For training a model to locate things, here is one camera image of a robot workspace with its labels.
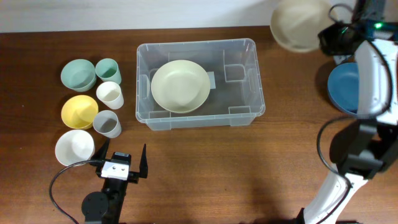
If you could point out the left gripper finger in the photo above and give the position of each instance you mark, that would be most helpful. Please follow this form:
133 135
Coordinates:
143 166
99 157

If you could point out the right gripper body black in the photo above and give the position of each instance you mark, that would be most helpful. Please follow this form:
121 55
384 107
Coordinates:
333 39

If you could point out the cream plate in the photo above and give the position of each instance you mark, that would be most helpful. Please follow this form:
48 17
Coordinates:
295 24
180 86

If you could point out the blue plate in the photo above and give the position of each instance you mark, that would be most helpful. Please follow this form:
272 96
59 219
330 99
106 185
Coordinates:
343 87

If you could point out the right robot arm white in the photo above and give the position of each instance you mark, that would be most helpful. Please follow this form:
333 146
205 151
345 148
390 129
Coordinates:
368 145

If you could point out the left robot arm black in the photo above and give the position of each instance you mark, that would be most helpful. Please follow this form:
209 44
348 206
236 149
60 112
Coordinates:
106 205

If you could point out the clear plastic storage container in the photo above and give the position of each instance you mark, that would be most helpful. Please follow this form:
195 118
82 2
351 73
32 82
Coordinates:
236 97

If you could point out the white bowl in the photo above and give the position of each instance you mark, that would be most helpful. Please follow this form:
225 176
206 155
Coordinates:
74 146

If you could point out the grey cup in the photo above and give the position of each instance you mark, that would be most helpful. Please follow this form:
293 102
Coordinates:
107 123

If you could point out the yellow bowl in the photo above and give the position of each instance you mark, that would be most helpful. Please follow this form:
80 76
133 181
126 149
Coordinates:
79 112

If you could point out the cream cup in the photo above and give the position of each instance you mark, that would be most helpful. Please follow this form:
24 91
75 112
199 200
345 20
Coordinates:
110 94

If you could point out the green bowl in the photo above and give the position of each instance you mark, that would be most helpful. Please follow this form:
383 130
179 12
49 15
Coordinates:
78 75

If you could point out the green cup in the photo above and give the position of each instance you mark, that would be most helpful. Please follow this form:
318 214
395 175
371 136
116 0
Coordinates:
107 70

